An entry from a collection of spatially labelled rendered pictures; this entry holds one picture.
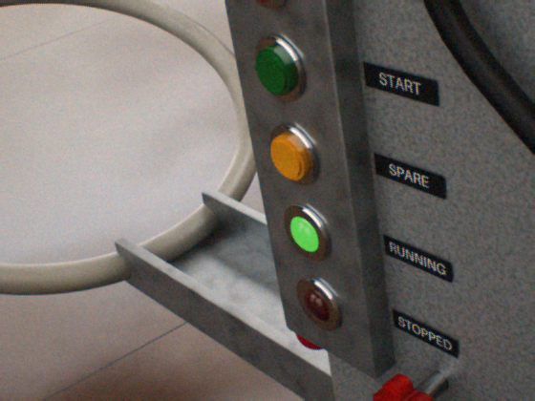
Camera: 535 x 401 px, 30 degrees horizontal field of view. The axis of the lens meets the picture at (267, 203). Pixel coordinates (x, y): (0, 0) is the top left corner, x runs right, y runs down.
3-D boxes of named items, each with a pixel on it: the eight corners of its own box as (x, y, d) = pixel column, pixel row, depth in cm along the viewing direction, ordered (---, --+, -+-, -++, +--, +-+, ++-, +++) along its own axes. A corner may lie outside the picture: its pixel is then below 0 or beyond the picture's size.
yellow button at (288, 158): (318, 179, 53) (311, 137, 52) (304, 187, 52) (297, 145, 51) (286, 166, 55) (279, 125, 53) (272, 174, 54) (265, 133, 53)
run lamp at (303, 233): (333, 250, 56) (328, 215, 55) (316, 262, 55) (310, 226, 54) (305, 237, 58) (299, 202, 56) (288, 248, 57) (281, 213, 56)
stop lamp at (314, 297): (344, 321, 58) (339, 288, 57) (328, 332, 58) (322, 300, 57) (316, 306, 60) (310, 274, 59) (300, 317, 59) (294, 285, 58)
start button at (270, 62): (305, 94, 50) (298, 47, 49) (290, 102, 50) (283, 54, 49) (271, 83, 52) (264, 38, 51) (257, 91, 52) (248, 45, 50)
